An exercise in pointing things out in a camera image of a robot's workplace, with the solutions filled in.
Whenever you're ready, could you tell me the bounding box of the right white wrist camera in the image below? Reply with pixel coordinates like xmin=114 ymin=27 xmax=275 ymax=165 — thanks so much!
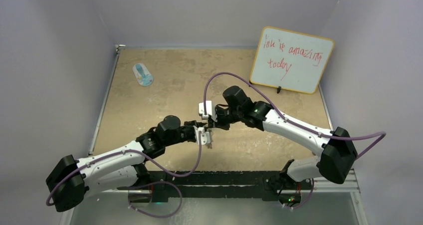
xmin=198 ymin=100 xmax=217 ymax=122

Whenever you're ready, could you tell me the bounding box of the metal disc with keyrings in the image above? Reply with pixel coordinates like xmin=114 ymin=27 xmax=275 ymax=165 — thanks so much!
xmin=205 ymin=127 xmax=213 ymax=149

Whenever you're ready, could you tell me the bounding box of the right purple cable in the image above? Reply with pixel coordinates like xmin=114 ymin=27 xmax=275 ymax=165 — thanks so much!
xmin=203 ymin=72 xmax=387 ymax=211

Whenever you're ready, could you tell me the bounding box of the black base beam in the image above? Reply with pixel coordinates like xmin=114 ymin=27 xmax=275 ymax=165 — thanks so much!
xmin=127 ymin=164 xmax=312 ymax=204

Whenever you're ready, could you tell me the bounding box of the blue white blister package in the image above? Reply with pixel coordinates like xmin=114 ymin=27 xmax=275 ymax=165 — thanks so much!
xmin=133 ymin=63 xmax=154 ymax=87

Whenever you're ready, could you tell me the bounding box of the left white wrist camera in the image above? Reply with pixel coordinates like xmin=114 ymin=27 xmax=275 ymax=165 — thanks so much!
xmin=194 ymin=126 xmax=208 ymax=145

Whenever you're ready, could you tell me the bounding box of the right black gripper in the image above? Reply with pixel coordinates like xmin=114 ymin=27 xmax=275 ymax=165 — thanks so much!
xmin=209 ymin=106 xmax=243 ymax=132

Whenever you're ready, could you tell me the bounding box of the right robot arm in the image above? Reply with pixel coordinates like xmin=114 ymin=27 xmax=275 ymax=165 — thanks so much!
xmin=199 ymin=86 xmax=358 ymax=189

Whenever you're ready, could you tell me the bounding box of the whiteboard with yellow frame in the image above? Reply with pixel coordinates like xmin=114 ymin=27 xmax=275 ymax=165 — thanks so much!
xmin=249 ymin=26 xmax=335 ymax=94

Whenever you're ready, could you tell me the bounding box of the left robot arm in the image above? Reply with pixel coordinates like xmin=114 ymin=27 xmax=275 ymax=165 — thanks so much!
xmin=45 ymin=115 xmax=210 ymax=212

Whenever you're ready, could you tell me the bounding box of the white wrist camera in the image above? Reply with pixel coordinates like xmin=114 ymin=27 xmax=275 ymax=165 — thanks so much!
xmin=198 ymin=100 xmax=217 ymax=122
xmin=194 ymin=126 xmax=208 ymax=145

